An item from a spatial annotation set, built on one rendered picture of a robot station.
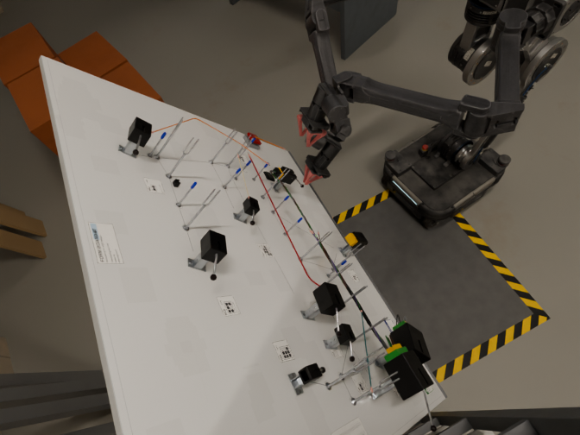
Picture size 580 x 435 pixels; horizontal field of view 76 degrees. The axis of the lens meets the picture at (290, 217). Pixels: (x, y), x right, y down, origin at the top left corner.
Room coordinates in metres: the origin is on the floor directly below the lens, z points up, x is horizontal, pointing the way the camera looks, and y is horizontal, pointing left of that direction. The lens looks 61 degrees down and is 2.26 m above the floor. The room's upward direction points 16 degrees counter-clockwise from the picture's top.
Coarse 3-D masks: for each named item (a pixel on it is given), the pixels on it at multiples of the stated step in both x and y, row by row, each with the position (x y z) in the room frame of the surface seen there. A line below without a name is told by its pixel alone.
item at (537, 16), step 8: (536, 0) 0.91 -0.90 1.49; (544, 0) 0.89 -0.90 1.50; (552, 0) 0.87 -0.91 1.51; (560, 0) 0.85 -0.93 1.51; (536, 8) 0.88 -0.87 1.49; (544, 8) 0.86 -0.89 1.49; (552, 8) 0.86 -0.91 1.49; (560, 8) 0.84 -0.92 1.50; (528, 16) 0.86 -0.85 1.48; (536, 16) 0.85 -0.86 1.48; (544, 16) 0.84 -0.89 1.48; (552, 16) 0.84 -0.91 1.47; (536, 24) 0.83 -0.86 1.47; (544, 24) 0.83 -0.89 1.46; (552, 24) 0.84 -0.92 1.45; (536, 32) 0.82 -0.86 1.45; (544, 32) 0.83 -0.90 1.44; (544, 40) 0.84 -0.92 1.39
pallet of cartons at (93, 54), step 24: (0, 48) 2.87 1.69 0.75; (24, 48) 2.78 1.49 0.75; (48, 48) 2.70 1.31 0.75; (72, 48) 3.14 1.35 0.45; (96, 48) 3.05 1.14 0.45; (0, 72) 2.58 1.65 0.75; (24, 72) 2.51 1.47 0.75; (96, 72) 2.74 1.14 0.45; (120, 72) 2.65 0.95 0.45; (24, 96) 2.26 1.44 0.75; (24, 120) 2.03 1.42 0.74; (48, 120) 1.97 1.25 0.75; (48, 144) 1.92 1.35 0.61
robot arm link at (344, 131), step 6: (342, 126) 0.86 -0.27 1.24; (348, 126) 0.85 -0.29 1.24; (330, 132) 0.86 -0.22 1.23; (342, 132) 0.84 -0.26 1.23; (348, 132) 0.84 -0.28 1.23; (312, 138) 0.84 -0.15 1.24; (324, 138) 0.84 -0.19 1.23; (336, 138) 0.85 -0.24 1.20; (342, 138) 0.83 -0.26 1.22; (312, 144) 0.84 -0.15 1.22; (318, 144) 0.83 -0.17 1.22
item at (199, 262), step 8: (208, 232) 0.41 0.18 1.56; (216, 232) 0.41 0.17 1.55; (200, 240) 0.41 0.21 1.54; (208, 240) 0.39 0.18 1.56; (216, 240) 0.39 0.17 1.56; (224, 240) 0.39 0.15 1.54; (208, 248) 0.37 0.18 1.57; (216, 248) 0.36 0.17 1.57; (224, 248) 0.37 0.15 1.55; (200, 256) 0.37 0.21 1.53; (208, 256) 0.36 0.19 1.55; (216, 256) 0.35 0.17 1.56; (192, 264) 0.37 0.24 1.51; (200, 264) 0.36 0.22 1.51; (216, 264) 0.33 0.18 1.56
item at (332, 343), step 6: (342, 324) 0.20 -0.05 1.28; (336, 330) 0.19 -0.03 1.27; (342, 330) 0.18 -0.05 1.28; (348, 330) 0.18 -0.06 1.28; (336, 336) 0.18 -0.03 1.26; (342, 336) 0.17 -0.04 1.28; (348, 336) 0.17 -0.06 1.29; (354, 336) 0.16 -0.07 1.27; (324, 342) 0.17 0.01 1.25; (330, 342) 0.17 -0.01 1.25; (336, 342) 0.16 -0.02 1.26; (342, 342) 0.16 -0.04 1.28; (348, 342) 0.15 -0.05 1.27; (330, 348) 0.16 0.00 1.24; (336, 348) 0.16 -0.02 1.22; (354, 360) 0.11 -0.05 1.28
